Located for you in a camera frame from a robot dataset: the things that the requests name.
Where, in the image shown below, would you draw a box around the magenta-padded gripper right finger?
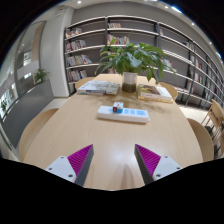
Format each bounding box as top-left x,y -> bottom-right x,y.
134,143 -> 184,186

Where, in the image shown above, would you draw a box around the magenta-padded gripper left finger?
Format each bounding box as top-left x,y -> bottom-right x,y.
44,143 -> 95,187

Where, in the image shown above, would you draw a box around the small white charger block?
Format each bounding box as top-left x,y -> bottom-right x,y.
112,101 -> 124,114

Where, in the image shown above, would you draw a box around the white power strip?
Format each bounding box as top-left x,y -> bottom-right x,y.
97,105 -> 151,125

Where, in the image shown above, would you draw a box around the photo-cover book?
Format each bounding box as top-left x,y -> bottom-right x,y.
137,83 -> 173,101

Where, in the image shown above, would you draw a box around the grey-white book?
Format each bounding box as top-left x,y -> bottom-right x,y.
77,80 -> 121,97

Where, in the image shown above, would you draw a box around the green potted plant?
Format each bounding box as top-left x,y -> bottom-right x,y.
94,34 -> 176,94

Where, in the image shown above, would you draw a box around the small background potted plant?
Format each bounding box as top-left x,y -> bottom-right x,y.
33,68 -> 50,84

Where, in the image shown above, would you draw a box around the grey bookshelf unit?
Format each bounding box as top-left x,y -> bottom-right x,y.
63,14 -> 224,111

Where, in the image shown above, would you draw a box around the ceiling lights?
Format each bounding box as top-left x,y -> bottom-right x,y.
74,0 -> 223,59

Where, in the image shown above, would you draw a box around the wooden frame chair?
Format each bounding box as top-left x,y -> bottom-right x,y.
200,98 -> 224,134
209,123 -> 224,158

